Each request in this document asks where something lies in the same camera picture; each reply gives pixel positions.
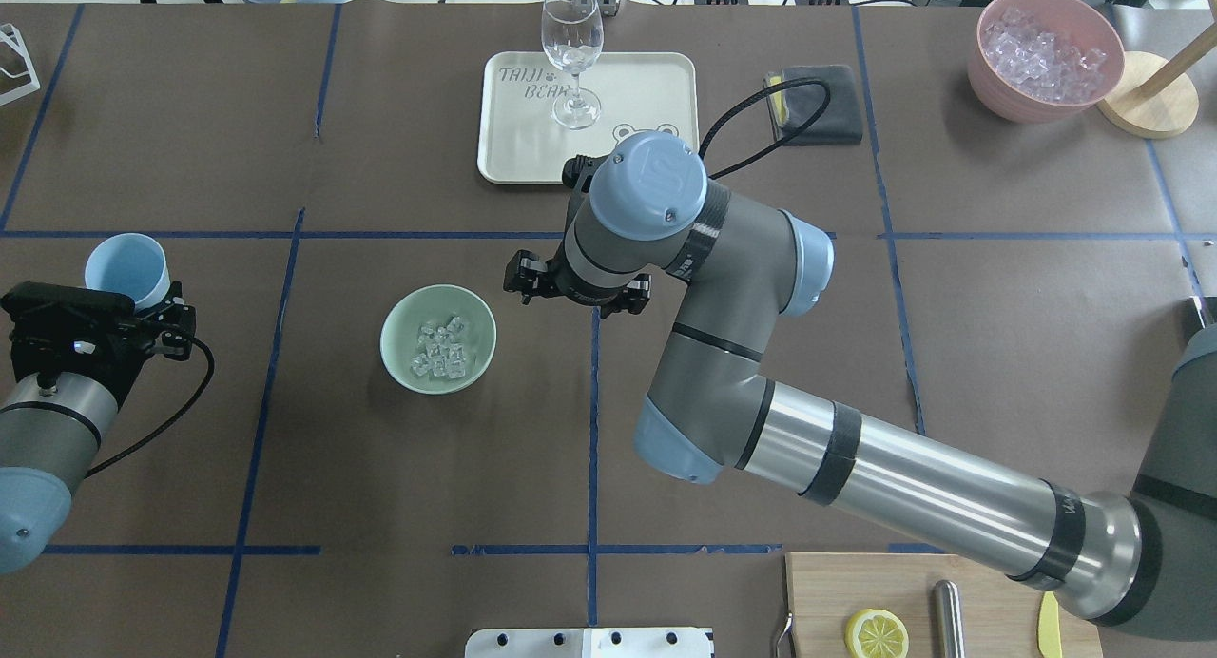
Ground wooden paper towel stand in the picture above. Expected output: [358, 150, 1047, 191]
[1098, 12, 1216, 139]

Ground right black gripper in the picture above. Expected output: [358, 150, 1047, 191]
[503, 251, 651, 315]

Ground yellow plastic knife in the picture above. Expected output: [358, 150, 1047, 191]
[1034, 591, 1064, 658]

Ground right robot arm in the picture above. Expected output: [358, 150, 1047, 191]
[504, 130, 1216, 641]

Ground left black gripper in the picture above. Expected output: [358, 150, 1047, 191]
[10, 297, 196, 382]

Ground half lemon slice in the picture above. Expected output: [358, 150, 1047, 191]
[843, 608, 910, 658]

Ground ice cubes in bowl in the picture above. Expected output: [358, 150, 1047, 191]
[409, 313, 473, 379]

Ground cream serving tray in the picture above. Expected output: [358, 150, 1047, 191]
[476, 50, 700, 185]

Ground grey folded cloth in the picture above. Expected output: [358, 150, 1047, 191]
[764, 64, 863, 146]

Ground knife with metal handle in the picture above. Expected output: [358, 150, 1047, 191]
[932, 579, 968, 657]

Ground light blue plastic cup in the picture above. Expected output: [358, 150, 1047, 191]
[84, 234, 172, 313]

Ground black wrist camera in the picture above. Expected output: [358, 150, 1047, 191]
[2, 281, 135, 330]

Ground white wire cup rack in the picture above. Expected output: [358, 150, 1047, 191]
[1, 24, 43, 105]

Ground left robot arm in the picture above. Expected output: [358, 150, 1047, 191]
[1, 281, 200, 574]

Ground wooden cutting board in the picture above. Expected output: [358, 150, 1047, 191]
[783, 551, 1106, 658]

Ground clear wine glass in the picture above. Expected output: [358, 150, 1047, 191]
[542, 0, 604, 130]

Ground green ceramic bowl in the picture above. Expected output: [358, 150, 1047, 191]
[378, 285, 498, 395]

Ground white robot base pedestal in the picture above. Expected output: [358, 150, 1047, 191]
[464, 628, 716, 657]

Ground pink bowl with ice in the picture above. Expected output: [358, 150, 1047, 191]
[968, 0, 1125, 124]

